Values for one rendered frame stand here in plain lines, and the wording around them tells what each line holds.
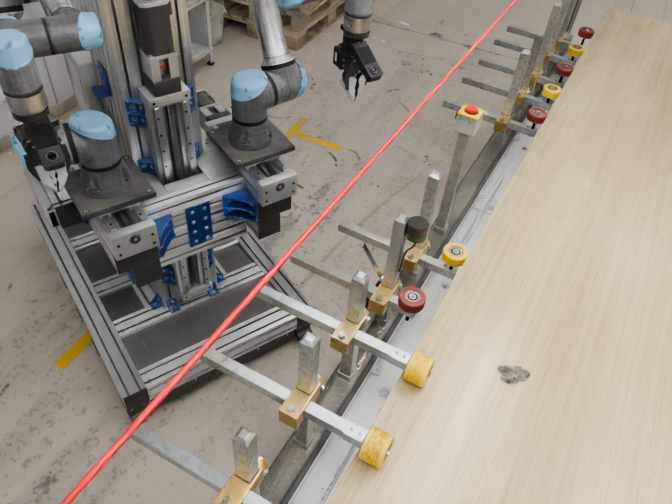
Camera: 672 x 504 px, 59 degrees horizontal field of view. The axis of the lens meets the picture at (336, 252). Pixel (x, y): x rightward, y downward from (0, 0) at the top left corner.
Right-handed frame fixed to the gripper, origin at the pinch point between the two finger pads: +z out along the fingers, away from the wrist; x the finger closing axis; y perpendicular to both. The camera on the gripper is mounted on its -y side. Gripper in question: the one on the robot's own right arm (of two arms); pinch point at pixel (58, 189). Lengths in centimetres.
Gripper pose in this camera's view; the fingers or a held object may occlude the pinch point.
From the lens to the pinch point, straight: 150.2
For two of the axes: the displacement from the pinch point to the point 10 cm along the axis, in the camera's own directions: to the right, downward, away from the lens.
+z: -0.7, 7.1, 7.0
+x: -8.2, 3.6, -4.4
